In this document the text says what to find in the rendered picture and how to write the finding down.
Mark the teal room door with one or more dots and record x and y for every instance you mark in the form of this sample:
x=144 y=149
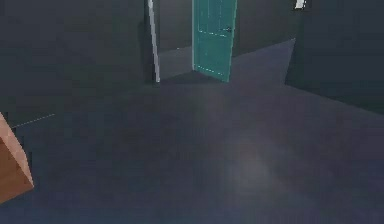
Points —
x=211 y=40

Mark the brown wooden cabinet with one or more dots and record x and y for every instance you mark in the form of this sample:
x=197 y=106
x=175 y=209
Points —
x=10 y=166

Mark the white door frame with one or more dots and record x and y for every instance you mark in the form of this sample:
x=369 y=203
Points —
x=154 y=43

